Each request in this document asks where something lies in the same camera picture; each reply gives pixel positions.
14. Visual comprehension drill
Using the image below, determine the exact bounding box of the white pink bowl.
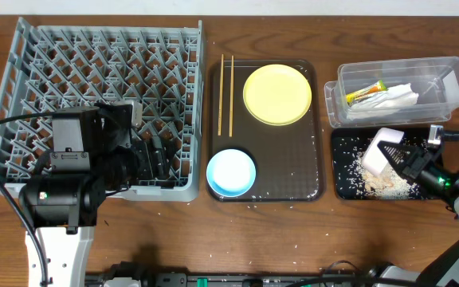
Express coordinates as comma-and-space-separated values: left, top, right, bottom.
362, 128, 404, 177

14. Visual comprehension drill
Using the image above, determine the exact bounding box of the white napkin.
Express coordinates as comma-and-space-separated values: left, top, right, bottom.
347, 83, 419, 120

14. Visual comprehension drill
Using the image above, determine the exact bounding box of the wooden chopstick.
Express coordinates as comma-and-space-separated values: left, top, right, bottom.
218, 53, 225, 136
229, 55, 234, 137

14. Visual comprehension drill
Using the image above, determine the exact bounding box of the green orange snack wrapper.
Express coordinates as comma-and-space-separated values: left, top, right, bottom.
346, 80, 387, 105

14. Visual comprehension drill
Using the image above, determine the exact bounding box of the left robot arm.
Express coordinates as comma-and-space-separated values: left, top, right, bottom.
19, 101, 177, 286

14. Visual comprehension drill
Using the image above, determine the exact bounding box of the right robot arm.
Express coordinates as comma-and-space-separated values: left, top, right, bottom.
375, 141, 459, 286

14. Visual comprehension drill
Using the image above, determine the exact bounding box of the black waste tray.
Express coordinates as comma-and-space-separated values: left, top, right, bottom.
330, 127, 449, 201

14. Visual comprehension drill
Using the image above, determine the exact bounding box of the grey dishwasher rack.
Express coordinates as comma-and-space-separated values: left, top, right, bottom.
0, 19, 206, 202

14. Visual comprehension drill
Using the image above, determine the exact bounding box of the spilled rice pile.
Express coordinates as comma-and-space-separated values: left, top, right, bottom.
339, 137, 426, 200

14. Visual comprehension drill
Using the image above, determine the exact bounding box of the clear plastic bin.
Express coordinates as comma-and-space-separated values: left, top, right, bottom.
324, 57, 459, 128

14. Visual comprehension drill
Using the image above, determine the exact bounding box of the light blue bowl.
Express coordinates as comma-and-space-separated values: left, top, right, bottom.
206, 149, 257, 198

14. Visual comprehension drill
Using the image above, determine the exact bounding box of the dark brown serving tray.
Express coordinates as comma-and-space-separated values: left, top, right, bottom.
203, 60, 325, 202

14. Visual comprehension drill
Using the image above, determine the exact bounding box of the yellow round plate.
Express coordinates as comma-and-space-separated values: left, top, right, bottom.
243, 64, 312, 126

